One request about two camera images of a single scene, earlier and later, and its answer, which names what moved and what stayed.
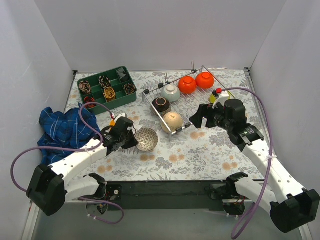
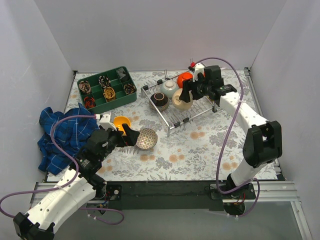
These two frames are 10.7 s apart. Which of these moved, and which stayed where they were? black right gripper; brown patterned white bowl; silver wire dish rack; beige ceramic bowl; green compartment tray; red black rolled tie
Moved: black right gripper; beige ceramic bowl
Stayed: silver wire dish rack; green compartment tray; brown patterned white bowl; red black rolled tie
